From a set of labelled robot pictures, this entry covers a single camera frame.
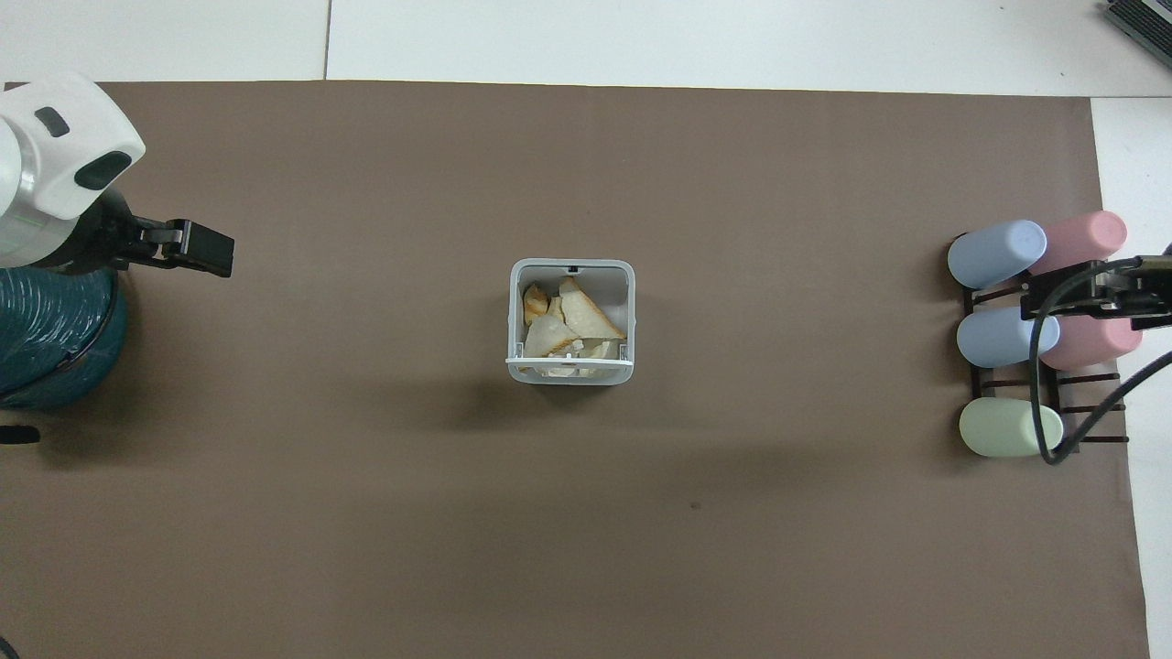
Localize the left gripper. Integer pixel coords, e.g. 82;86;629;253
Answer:
37;187;149;275

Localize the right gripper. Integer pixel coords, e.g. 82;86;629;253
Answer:
1132;269;1172;332

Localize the white trash can lid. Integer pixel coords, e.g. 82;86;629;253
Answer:
505;355;635;371

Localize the white square trash can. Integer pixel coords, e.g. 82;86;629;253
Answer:
505;258;637;387

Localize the pink cup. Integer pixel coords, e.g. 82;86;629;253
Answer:
1038;314;1145;373
1027;211;1129;276

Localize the teal ribbed container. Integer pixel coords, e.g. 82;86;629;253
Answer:
0;264;130;411

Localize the dark wooden cup rack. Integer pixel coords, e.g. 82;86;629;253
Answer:
960;271;1134;456

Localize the blue cup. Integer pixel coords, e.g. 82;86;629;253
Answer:
956;306;1061;370
947;220;1048;290

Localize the green cup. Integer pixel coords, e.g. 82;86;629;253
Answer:
958;396;1066;459

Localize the grey laptop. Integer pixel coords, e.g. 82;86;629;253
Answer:
1102;0;1172;70

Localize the black cable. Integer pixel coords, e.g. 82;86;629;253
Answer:
1029;255;1172;467
53;271;125;369

